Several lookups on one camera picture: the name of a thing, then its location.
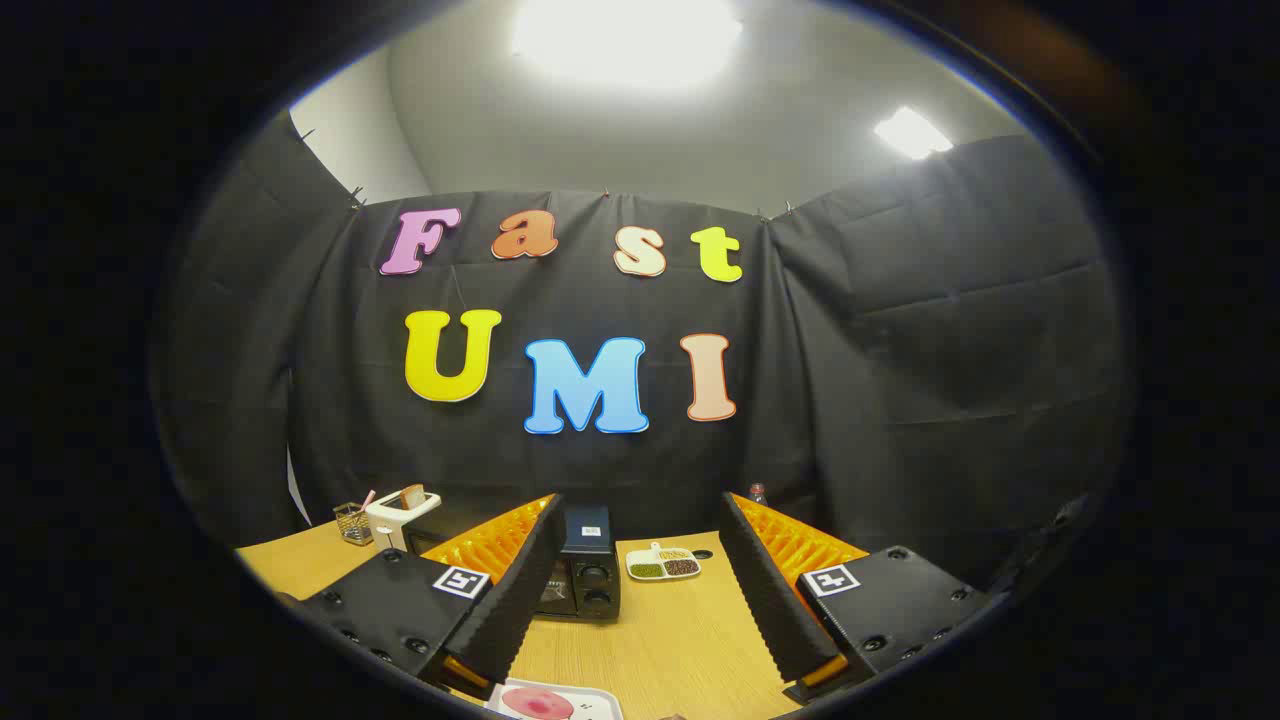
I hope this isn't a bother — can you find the pink ham slice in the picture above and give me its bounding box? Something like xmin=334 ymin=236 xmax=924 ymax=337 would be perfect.
xmin=500 ymin=687 xmax=576 ymax=720

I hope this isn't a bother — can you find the white pop-up toaster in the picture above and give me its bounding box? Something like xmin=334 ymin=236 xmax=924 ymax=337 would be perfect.
xmin=365 ymin=487 xmax=442 ymax=551

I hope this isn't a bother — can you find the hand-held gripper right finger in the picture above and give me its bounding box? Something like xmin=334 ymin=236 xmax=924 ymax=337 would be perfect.
xmin=720 ymin=491 xmax=1001 ymax=704

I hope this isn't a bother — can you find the large ceiling light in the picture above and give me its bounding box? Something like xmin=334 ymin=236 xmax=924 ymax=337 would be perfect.
xmin=512 ymin=0 xmax=743 ymax=91

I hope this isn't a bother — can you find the white divided bean dish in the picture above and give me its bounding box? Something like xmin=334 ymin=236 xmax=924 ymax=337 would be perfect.
xmin=626 ymin=543 xmax=702 ymax=582

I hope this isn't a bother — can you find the small ceiling light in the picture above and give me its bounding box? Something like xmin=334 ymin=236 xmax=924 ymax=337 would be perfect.
xmin=875 ymin=106 xmax=954 ymax=161

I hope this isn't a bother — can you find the black toaster oven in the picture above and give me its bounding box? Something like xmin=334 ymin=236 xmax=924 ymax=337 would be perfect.
xmin=405 ymin=505 xmax=621 ymax=621

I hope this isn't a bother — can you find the white rectangular food tray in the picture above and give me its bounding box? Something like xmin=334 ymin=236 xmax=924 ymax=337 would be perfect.
xmin=487 ymin=678 xmax=626 ymax=720

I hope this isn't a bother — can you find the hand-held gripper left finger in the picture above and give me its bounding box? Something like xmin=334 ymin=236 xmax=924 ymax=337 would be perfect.
xmin=275 ymin=493 xmax=568 ymax=701

